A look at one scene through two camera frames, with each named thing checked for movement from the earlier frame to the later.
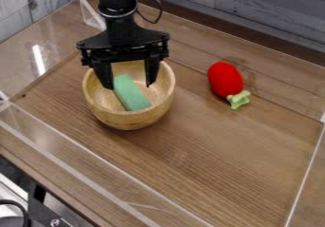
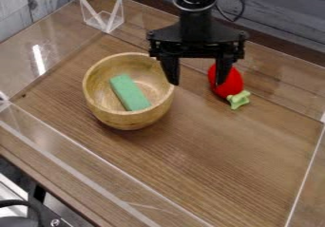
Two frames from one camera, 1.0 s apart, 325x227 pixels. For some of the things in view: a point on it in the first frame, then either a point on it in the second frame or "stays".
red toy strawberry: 226,81 stays
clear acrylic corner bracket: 93,18 stays
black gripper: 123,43 → 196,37
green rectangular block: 130,94 stays
